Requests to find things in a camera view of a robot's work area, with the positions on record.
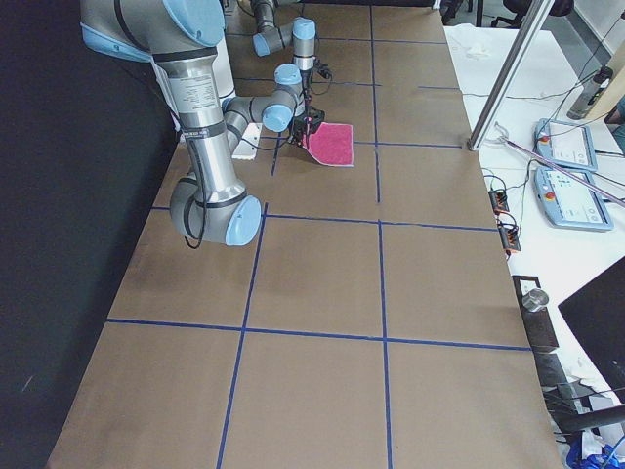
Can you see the black monitor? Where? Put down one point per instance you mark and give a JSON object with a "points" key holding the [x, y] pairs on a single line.
{"points": [[595, 316]]}

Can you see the grabber stick with claw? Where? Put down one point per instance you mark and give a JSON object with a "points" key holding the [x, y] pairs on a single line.
{"points": [[504, 139]]}

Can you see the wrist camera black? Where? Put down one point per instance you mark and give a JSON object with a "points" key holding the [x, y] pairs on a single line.
{"points": [[323, 70], [315, 119]]}

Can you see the orange connector box near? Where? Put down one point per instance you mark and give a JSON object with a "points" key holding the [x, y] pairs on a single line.
{"points": [[509, 235]]}

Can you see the metal cup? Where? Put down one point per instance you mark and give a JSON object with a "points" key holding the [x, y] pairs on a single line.
{"points": [[535, 300]]}

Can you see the black office chair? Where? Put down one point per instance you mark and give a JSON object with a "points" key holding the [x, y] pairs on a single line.
{"points": [[520, 8]]}

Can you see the far teach pendant blue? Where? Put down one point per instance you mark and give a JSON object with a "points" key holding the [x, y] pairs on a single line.
{"points": [[569, 145]]}

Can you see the white pillar mount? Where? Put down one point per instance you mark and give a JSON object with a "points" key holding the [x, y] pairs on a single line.
{"points": [[247, 147]]}

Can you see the orange connector box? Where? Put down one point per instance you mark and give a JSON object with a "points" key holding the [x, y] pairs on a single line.
{"points": [[499, 201], [509, 235]]}

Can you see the dark water bottle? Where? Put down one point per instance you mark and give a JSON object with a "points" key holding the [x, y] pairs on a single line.
{"points": [[590, 93]]}

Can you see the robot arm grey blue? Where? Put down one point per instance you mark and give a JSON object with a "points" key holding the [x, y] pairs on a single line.
{"points": [[186, 39], [270, 38]]}

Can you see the teach pendant blue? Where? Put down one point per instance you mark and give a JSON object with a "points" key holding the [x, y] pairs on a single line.
{"points": [[568, 204], [569, 145]]}

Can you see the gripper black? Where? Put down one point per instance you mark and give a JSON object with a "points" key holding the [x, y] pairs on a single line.
{"points": [[299, 128]]}

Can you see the pink towel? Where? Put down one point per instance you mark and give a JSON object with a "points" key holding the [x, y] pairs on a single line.
{"points": [[332, 145]]}

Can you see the orange connector box far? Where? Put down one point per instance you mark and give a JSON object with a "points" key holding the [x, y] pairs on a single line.
{"points": [[499, 201]]}

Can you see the near teach pendant blue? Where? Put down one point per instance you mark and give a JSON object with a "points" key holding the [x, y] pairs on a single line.
{"points": [[568, 204]]}

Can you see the aluminium frame post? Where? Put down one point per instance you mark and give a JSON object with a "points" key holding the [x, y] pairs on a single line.
{"points": [[537, 13]]}

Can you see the crumpled white tissue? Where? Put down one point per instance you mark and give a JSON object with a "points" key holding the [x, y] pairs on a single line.
{"points": [[478, 51]]}

